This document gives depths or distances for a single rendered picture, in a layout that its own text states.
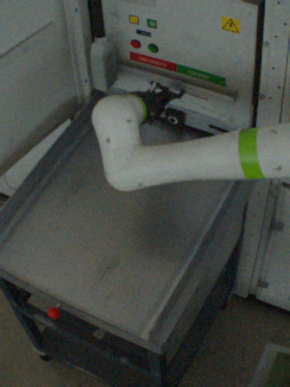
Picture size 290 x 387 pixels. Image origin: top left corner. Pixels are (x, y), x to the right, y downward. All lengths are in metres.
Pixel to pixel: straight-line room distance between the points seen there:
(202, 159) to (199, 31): 0.46
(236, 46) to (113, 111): 0.43
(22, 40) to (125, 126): 0.49
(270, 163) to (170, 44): 0.60
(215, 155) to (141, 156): 0.18
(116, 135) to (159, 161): 0.12
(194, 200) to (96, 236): 0.30
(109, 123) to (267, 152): 0.38
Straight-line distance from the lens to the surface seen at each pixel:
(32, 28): 1.68
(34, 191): 1.74
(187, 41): 1.63
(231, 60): 1.61
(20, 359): 2.40
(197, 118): 1.80
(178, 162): 1.29
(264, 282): 2.26
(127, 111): 1.34
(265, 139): 1.21
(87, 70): 1.86
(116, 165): 1.36
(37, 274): 1.56
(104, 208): 1.66
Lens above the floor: 2.15
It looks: 51 degrees down
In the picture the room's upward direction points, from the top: 5 degrees counter-clockwise
